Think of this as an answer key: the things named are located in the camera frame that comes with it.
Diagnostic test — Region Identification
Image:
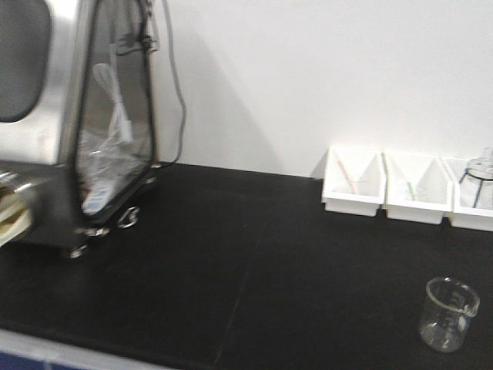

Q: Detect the left white plastic bin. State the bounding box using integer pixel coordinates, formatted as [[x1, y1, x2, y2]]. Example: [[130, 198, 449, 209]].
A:
[[321, 146, 387, 217]]

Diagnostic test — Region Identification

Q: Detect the beige rubber glove sleeve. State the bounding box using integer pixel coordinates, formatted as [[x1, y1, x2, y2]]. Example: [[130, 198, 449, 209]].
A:
[[1, 185, 32, 247]]

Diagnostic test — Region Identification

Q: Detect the right white plastic bin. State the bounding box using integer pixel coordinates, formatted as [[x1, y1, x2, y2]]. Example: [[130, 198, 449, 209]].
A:
[[443, 157, 492, 232]]

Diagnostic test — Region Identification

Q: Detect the clear round-bottom glass flask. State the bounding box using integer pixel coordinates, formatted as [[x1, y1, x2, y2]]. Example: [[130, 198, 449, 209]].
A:
[[467, 147, 492, 180]]

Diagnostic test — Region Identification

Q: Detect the black metal tripod stand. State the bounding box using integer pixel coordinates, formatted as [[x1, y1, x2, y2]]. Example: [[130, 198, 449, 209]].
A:
[[459, 172, 492, 210]]

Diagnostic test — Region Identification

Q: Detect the stainless steel glove box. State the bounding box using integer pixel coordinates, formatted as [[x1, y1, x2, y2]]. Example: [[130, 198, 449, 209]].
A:
[[1, 1, 156, 258]]

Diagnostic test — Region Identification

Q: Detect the clear glass beaker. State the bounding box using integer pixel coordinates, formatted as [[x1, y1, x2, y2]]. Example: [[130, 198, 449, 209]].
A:
[[418, 277, 480, 353]]

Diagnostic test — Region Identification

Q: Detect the red stirring rod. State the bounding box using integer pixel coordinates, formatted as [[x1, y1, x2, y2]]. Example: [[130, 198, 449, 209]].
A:
[[337, 157, 357, 194]]

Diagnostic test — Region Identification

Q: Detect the grey power cable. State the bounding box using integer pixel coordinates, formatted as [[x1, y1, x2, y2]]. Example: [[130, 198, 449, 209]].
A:
[[154, 0, 189, 170]]

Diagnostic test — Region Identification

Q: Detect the green stirring rod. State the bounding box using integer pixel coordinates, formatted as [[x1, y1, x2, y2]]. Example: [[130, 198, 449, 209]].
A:
[[406, 181, 416, 201]]

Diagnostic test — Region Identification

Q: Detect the middle white plastic bin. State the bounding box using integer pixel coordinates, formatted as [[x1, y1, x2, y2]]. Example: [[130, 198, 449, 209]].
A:
[[383, 150, 453, 224]]

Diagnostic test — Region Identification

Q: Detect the white plastic bin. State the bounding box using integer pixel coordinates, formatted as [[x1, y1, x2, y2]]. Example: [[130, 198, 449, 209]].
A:
[[443, 157, 492, 232], [383, 150, 453, 224], [321, 146, 387, 217]]

